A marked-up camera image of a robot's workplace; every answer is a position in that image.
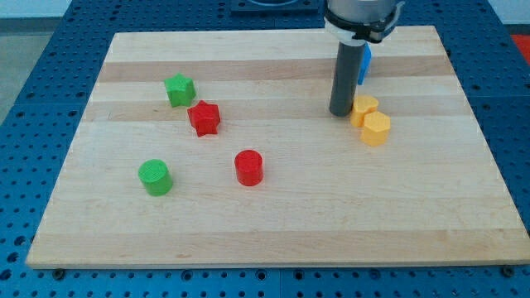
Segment red cylinder block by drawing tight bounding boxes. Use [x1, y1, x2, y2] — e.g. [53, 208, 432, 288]
[234, 150, 263, 186]

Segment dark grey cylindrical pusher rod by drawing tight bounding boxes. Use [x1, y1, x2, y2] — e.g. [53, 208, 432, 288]
[329, 43, 365, 117]

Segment green cylinder block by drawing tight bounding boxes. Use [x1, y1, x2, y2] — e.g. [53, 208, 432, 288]
[137, 159, 173, 196]

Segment yellow hexagon block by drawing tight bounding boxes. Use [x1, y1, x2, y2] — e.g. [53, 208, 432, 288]
[360, 111, 391, 147]

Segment wooden board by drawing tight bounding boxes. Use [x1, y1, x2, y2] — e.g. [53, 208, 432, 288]
[26, 26, 529, 269]

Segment red star block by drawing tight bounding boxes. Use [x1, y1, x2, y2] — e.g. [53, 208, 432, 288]
[187, 100, 221, 137]

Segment yellow heart block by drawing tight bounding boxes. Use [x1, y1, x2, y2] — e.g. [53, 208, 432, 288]
[349, 95, 379, 127]

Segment blue block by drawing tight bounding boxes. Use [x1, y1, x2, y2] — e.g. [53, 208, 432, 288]
[358, 43, 372, 85]

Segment green star block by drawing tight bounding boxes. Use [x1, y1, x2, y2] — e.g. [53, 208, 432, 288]
[164, 73, 196, 108]

